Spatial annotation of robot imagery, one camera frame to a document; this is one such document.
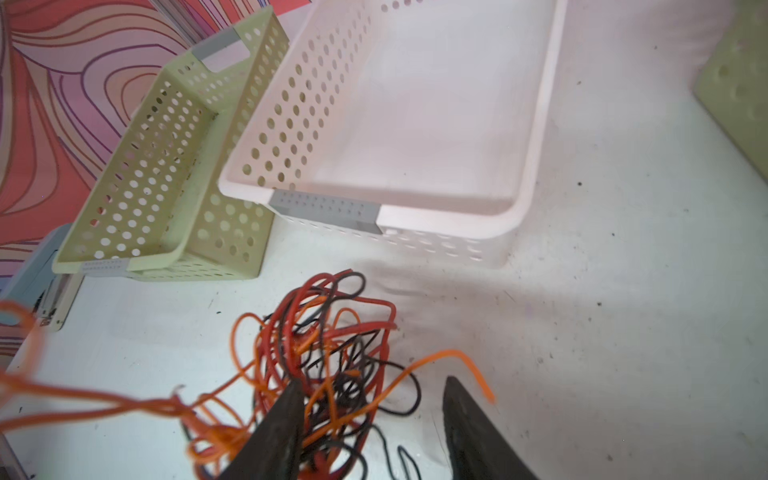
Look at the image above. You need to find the white desk calculator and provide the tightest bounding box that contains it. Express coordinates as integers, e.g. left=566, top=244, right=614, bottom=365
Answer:
left=1, top=224, right=84, bottom=332

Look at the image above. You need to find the black cable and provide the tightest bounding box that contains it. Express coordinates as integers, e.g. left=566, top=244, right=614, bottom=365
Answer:
left=179, top=271, right=439, bottom=480

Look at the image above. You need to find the small green perforated basket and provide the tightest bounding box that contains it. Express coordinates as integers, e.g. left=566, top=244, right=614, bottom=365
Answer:
left=52, top=7, right=289, bottom=281

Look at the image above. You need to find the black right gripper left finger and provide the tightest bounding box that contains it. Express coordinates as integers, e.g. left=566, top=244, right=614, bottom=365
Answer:
left=219, top=379, right=304, bottom=480

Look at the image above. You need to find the red cable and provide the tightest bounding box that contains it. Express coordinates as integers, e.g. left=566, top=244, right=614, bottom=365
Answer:
left=185, top=269, right=398, bottom=480

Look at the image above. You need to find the large green perforated basket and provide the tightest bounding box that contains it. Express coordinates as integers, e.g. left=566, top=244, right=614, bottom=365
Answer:
left=694, top=1, right=767, bottom=177

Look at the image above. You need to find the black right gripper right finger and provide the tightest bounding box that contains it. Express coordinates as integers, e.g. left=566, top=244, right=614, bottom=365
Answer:
left=442, top=376, right=537, bottom=480

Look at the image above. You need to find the white perforated basket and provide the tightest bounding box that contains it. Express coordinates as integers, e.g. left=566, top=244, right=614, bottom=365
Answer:
left=218, top=1, right=567, bottom=268

